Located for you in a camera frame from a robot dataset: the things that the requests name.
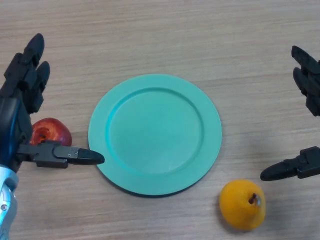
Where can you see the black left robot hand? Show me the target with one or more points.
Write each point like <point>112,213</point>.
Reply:
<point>15,100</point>

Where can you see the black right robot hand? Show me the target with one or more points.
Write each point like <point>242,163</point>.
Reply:
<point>310,75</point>

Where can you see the yellow pear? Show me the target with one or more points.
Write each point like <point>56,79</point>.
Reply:
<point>237,207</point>

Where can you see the green round plate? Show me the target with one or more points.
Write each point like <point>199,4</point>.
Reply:
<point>155,135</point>

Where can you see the red apple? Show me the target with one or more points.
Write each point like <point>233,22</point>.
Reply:
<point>53,130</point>

